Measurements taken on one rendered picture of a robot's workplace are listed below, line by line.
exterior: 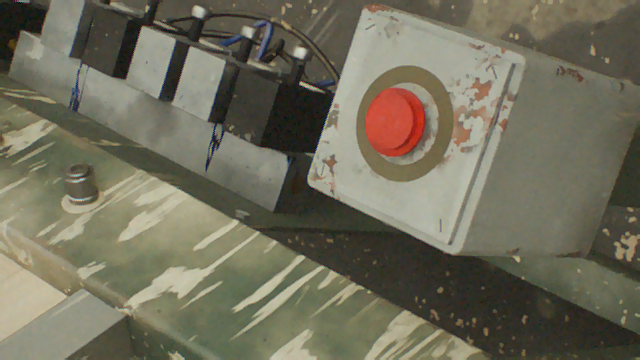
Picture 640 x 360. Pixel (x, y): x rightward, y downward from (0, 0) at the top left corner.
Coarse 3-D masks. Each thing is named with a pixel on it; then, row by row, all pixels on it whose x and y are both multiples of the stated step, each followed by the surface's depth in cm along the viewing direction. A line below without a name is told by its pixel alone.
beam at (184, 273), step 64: (0, 128) 111; (0, 192) 103; (64, 192) 102; (128, 192) 101; (64, 256) 96; (128, 256) 95; (192, 256) 94; (256, 256) 94; (128, 320) 91; (192, 320) 88; (256, 320) 88; (320, 320) 87; (384, 320) 87
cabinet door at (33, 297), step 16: (0, 256) 101; (0, 272) 100; (16, 272) 99; (0, 288) 98; (16, 288) 98; (32, 288) 98; (48, 288) 98; (0, 304) 96; (16, 304) 96; (32, 304) 96; (48, 304) 96; (0, 320) 95; (16, 320) 95; (32, 320) 95; (0, 336) 94
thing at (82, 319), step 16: (64, 304) 93; (80, 304) 92; (96, 304) 92; (48, 320) 91; (64, 320) 91; (80, 320) 91; (96, 320) 91; (112, 320) 91; (16, 336) 90; (32, 336) 90; (48, 336) 90; (64, 336) 90; (80, 336) 90; (96, 336) 90; (112, 336) 91; (128, 336) 92; (0, 352) 89; (16, 352) 89; (32, 352) 89; (48, 352) 89; (64, 352) 88; (80, 352) 89; (96, 352) 90; (112, 352) 91; (128, 352) 93
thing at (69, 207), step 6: (0, 144) 109; (0, 150) 108; (102, 192) 102; (66, 198) 101; (102, 198) 101; (66, 204) 101; (72, 204) 101; (90, 204) 100; (96, 204) 100; (66, 210) 100; (72, 210) 100; (78, 210) 100; (84, 210) 100
